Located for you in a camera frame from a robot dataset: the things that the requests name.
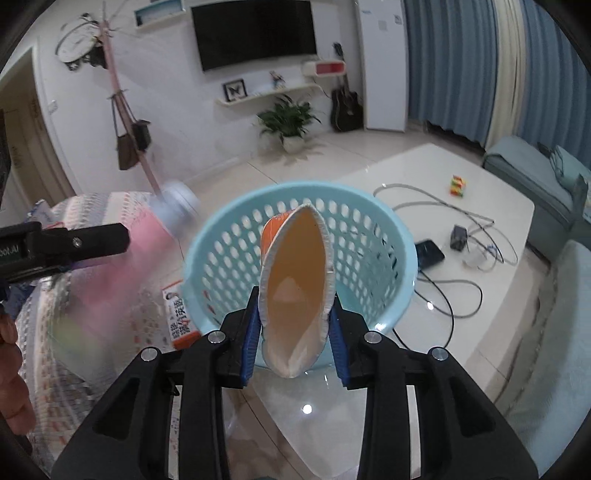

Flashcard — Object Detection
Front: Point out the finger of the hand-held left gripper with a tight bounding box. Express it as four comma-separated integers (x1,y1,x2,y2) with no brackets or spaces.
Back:
25,222,131,274

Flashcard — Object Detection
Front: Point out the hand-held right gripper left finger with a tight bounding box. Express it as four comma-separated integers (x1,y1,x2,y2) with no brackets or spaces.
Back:
51,286,262,480

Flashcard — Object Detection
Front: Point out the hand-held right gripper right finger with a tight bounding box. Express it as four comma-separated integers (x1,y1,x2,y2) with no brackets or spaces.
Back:
328,293,540,480

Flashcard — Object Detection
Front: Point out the pink bottle with white cap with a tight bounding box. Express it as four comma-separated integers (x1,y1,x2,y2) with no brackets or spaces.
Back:
60,179,202,352

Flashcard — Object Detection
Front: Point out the orange paper cup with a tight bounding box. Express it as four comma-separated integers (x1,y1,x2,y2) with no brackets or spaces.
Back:
259,203,337,379

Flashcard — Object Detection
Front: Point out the light blue plastic basket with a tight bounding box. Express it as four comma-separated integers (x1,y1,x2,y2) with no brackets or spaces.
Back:
182,181,419,370

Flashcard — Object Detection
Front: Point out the black shoulder bag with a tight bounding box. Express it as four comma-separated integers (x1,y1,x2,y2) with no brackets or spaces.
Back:
131,120,152,151

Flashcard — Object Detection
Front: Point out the person's left hand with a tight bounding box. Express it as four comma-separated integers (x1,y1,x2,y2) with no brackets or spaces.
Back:
0,314,37,435

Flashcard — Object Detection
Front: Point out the orange white snack packet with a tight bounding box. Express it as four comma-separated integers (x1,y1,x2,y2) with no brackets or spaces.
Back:
161,282,200,350

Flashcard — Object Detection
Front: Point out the brown wooden door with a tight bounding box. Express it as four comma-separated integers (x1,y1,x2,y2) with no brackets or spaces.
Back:
0,85,75,217

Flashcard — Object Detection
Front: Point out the brown handbag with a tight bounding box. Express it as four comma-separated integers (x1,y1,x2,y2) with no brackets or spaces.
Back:
115,97,141,171

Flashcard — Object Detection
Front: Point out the striped woven blanket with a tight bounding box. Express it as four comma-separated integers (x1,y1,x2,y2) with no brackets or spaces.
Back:
9,191,222,480

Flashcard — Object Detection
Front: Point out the black phone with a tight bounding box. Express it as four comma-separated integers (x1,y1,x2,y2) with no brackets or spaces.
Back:
414,239,445,268

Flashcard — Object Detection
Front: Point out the black charger block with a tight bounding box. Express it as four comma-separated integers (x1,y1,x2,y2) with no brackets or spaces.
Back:
450,224,471,252

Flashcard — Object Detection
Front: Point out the white power adapter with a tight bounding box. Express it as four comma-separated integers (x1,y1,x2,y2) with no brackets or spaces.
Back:
464,249,502,271

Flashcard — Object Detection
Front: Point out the pink coat rack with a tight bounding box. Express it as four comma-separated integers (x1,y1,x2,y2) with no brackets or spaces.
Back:
95,9,163,199

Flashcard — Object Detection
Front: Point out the pale green armchair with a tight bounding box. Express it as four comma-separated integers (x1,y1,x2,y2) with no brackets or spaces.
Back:
503,240,591,472

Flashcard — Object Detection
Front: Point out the framed butterfly picture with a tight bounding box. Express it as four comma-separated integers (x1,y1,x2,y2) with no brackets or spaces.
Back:
222,78,247,102

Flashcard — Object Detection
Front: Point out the green potted plant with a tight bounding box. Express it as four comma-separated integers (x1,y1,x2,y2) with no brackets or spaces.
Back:
256,95,321,153

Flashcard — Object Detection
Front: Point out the blue and white box shelf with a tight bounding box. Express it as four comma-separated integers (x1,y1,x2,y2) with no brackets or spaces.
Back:
134,0,190,28

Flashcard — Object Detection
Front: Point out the black acoustic guitar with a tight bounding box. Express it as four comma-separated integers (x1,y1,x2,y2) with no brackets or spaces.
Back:
331,42,364,133

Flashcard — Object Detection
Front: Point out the teal sofa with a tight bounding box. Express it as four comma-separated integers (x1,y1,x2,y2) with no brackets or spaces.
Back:
482,136,591,241

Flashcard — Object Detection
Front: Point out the white standing air conditioner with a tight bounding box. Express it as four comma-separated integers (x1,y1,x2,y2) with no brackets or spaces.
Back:
356,0,409,134

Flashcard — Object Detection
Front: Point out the striped sofa cover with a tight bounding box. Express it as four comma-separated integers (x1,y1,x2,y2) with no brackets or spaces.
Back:
573,175,591,222

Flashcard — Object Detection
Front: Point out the folded teal blanket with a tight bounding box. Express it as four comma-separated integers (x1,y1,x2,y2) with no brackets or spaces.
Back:
549,145,583,190

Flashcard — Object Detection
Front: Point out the blue and cream curtain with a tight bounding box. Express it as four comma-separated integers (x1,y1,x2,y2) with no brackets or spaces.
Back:
404,0,591,153

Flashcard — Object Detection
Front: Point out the black cable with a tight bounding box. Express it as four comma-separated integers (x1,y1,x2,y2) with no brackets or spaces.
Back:
373,182,518,266
394,270,484,352

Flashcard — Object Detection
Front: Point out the white panda wall clock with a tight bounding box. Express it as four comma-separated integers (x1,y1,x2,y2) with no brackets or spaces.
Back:
55,13,109,72

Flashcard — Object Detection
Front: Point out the white curved wall shelf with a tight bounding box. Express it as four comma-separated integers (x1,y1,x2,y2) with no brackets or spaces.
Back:
215,83,324,108

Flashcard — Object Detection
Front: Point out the black wall television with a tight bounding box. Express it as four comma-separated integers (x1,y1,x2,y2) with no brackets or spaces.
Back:
191,0,318,72

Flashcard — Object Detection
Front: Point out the pink and white wall box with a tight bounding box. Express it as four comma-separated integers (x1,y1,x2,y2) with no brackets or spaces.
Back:
302,59,347,79

